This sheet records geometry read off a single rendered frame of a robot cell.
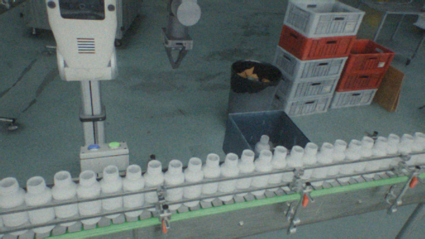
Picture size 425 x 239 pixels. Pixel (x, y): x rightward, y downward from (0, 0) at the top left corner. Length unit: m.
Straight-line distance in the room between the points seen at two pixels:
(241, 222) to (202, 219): 0.15
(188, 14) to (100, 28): 0.59
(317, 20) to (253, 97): 0.90
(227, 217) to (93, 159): 0.46
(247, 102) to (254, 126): 1.10
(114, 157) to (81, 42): 0.48
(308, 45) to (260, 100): 0.74
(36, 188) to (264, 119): 1.14
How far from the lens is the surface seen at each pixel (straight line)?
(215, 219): 1.10
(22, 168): 2.79
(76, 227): 1.03
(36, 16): 4.88
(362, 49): 4.40
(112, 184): 0.94
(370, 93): 4.29
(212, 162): 0.97
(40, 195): 0.95
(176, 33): 0.87
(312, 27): 3.13
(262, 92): 2.76
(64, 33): 1.33
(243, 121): 1.65
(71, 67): 1.38
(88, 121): 1.55
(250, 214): 1.16
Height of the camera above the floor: 1.80
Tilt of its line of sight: 33 degrees down
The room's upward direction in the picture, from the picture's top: 9 degrees clockwise
